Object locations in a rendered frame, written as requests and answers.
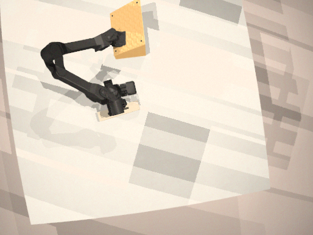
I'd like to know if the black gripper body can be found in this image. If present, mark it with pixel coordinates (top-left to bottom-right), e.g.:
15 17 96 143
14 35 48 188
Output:
115 81 136 97

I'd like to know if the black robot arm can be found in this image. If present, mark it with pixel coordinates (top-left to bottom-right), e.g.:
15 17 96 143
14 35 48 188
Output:
40 27 127 116

